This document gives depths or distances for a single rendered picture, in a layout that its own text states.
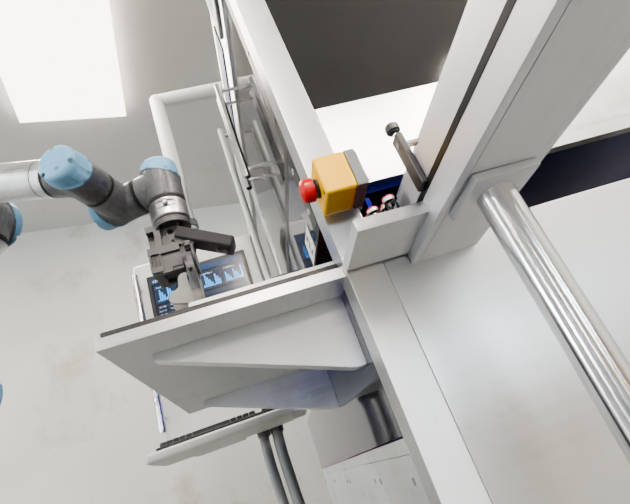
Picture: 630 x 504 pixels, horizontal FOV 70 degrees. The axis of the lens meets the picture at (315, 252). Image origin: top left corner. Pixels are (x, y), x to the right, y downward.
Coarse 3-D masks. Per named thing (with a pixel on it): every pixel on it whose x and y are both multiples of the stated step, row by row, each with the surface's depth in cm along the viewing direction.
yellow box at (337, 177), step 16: (320, 160) 72; (336, 160) 72; (352, 160) 73; (320, 176) 71; (336, 176) 71; (352, 176) 71; (320, 192) 73; (336, 192) 70; (352, 192) 72; (336, 208) 75
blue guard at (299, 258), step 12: (288, 168) 98; (288, 180) 102; (300, 180) 89; (300, 204) 96; (300, 216) 100; (300, 228) 104; (312, 228) 91; (300, 240) 109; (300, 252) 114; (300, 264) 119; (312, 264) 102
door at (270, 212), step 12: (240, 108) 159; (252, 144) 154; (252, 156) 164; (264, 180) 150; (264, 192) 159; (264, 204) 169; (276, 204) 138; (264, 216) 181; (276, 216) 146; (276, 228) 154; (276, 240) 164; (276, 252) 175
